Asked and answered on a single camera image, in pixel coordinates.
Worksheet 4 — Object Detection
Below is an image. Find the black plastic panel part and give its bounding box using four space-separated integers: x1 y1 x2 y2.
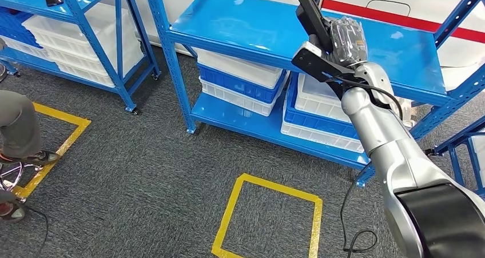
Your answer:
289 0 336 54

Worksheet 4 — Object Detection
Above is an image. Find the blue plastic crate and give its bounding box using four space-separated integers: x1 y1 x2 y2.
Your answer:
284 76 361 140
0 6 42 48
197 63 289 105

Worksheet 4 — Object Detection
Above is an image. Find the yellow floor tape square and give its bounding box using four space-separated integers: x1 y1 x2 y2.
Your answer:
210 173 324 258
11 102 92 200

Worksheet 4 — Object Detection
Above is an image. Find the person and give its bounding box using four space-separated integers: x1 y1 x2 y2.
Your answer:
0 89 61 224

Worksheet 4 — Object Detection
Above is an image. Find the chrome stool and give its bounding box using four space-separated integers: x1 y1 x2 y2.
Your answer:
0 161 43 204

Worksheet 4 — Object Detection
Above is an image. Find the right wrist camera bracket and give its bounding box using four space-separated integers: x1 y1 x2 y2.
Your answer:
291 41 355 84

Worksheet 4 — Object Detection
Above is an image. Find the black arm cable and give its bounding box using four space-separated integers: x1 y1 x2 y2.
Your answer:
324 76 404 121

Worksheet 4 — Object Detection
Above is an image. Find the black hanging cable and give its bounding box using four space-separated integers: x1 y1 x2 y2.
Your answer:
340 180 379 254

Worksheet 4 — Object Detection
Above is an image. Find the black floor cable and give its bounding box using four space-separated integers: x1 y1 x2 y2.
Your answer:
22 205 50 258

